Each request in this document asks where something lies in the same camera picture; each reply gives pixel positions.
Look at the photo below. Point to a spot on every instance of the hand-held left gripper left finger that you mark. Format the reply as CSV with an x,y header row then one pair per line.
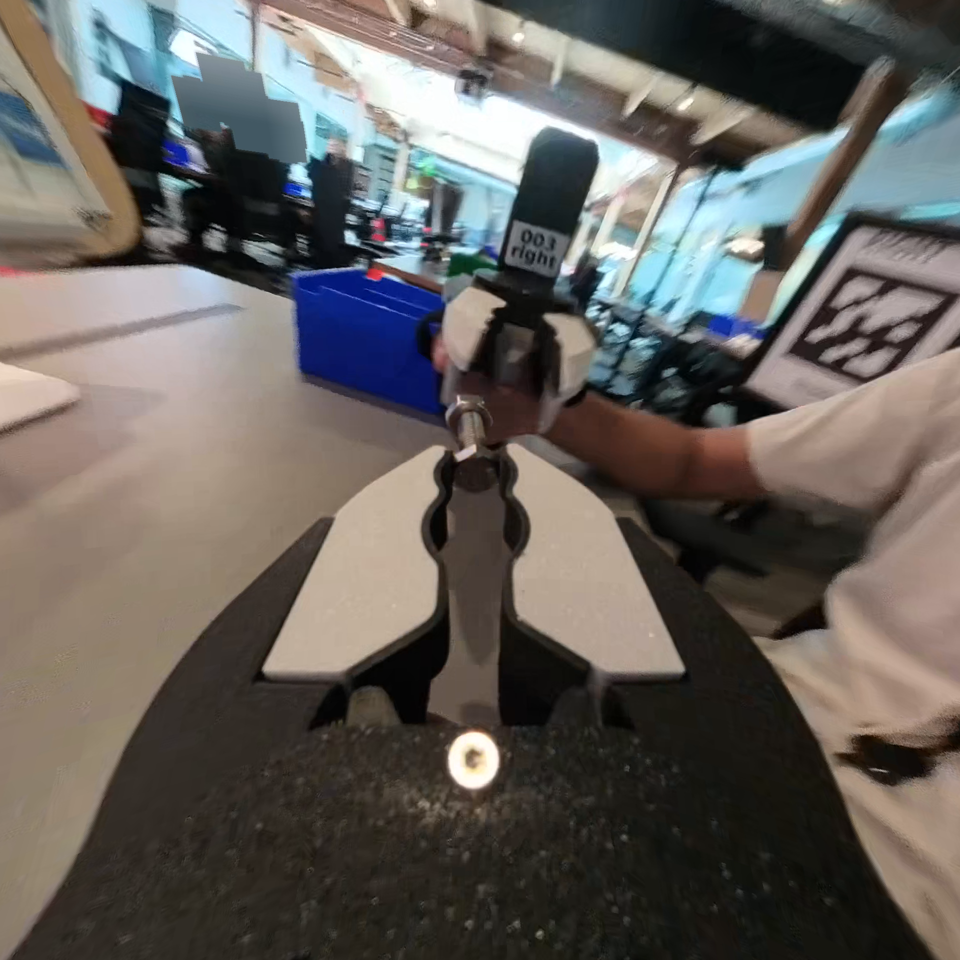
x,y
360,585

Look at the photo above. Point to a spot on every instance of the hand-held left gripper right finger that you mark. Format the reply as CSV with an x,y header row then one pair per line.
x,y
592,585

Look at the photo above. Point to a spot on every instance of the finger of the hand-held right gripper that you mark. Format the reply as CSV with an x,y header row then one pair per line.
x,y
465,330
577,352

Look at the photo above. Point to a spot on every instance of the steel hex nut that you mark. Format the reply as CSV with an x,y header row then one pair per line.
x,y
466,412

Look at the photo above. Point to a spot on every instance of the steel hex bolt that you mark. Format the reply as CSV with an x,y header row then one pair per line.
x,y
476,476

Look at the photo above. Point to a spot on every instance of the person's right forearm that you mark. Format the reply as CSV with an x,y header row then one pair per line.
x,y
645,457

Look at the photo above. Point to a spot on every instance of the person's right hand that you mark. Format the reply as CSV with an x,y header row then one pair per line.
x,y
517,409

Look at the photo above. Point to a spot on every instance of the green plastic bin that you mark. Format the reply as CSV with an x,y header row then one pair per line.
x,y
469,266

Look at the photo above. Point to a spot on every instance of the blue plastic bin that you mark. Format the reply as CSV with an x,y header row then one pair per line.
x,y
360,345

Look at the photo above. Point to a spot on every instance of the black office chair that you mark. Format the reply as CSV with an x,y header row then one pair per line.
x,y
330,202

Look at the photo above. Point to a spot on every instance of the black hanging panel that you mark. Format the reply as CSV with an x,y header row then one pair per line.
x,y
712,60

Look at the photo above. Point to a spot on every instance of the framed marker sign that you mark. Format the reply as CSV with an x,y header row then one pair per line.
x,y
862,330

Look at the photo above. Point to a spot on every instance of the instruction sheet on stand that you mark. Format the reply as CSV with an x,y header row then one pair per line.
x,y
90,150

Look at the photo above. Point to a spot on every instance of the printed instruction sheet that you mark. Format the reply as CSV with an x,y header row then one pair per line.
x,y
30,150

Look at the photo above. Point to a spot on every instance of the wooden post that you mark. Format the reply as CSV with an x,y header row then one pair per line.
x,y
847,150

